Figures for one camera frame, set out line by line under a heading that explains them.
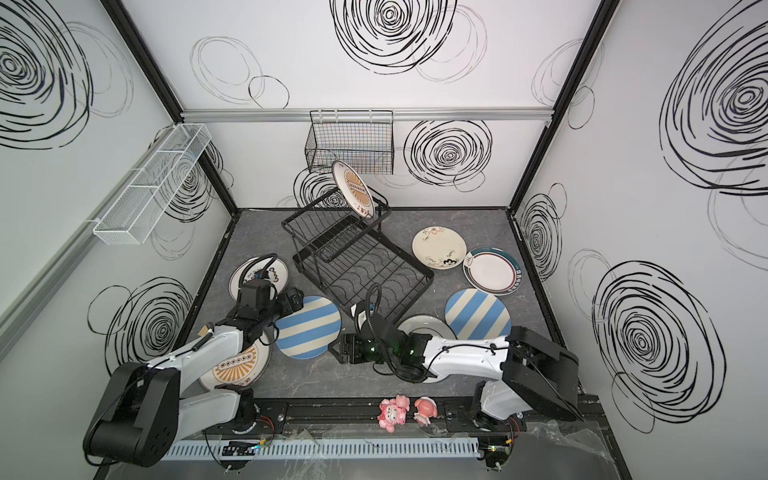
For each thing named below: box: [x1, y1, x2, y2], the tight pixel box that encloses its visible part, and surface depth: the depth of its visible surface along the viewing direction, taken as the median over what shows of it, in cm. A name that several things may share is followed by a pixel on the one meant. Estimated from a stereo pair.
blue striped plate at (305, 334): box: [275, 296, 342, 360], surface depth 89 cm
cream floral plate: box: [411, 226, 468, 270], surface depth 110 cm
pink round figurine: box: [413, 396, 438, 426], surface depth 75 cm
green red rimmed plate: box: [462, 246, 523, 296], surface depth 104 cm
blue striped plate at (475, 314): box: [444, 288, 512, 340], surface depth 93 cm
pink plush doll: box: [377, 394, 410, 433], surface depth 74 cm
